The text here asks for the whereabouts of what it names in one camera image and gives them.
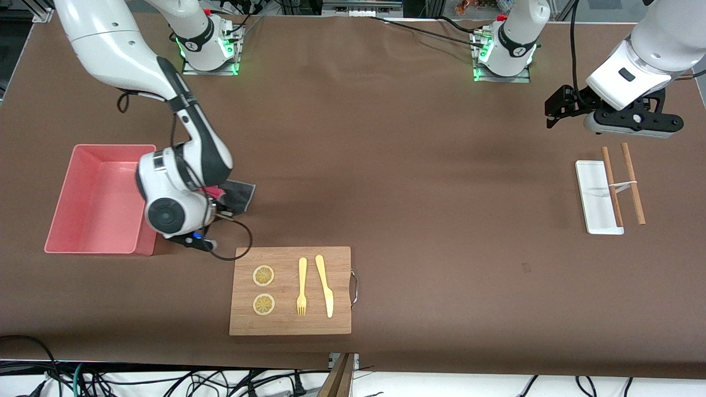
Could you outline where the red and grey cloth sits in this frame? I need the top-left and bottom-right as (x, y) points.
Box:
(205, 179), (257, 217)

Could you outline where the wooden cutting board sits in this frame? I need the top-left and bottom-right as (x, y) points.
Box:
(229, 246), (359, 336)

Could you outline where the white rectangular rack tray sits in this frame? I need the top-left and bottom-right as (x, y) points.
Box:
(575, 160), (625, 236)

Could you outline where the yellow plastic fork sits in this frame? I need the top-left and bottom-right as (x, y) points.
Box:
(296, 257), (308, 317)

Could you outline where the pink plastic bin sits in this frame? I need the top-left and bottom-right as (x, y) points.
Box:
(44, 144), (161, 256)

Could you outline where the yellow plastic knife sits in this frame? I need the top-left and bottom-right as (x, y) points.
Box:
(314, 254), (335, 319)

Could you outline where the brown table cover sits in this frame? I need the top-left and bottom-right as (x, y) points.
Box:
(0, 10), (706, 380)

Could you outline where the wooden plank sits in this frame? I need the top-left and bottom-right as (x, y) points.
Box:
(316, 353), (356, 397)

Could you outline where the grey background device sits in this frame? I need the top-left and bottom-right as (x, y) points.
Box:
(322, 0), (404, 17)

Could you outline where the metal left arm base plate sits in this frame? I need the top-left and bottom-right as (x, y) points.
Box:
(473, 30), (532, 83)

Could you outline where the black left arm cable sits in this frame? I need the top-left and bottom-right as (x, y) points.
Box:
(570, 0), (586, 105)

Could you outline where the short black table cable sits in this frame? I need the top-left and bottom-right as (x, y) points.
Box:
(438, 15), (486, 35)

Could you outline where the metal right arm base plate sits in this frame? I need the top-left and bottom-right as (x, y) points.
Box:
(182, 21), (244, 76)

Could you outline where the long black table cable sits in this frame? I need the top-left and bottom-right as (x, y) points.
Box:
(368, 15), (489, 49)

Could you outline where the thick black looped cable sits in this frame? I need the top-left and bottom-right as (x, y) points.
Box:
(0, 335), (61, 397)

